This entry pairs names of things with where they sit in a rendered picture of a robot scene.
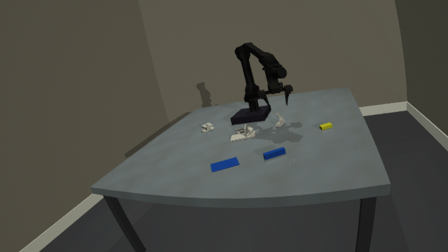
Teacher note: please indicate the cream curved jaw piece with gear teeth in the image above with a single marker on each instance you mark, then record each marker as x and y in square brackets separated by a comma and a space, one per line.
[281, 120]

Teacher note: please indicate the blue flat rectangular plate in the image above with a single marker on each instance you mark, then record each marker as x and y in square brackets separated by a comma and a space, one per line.
[217, 166]

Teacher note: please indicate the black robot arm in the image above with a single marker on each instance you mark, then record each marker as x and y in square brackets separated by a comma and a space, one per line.
[272, 68]

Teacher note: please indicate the blue rectangular bar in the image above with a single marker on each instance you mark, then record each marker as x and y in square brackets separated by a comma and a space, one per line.
[274, 153]

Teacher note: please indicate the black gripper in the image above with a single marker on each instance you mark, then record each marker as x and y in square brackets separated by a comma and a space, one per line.
[262, 94]

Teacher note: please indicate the yellow rectangular block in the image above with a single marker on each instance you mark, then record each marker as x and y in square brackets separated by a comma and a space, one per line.
[325, 126]

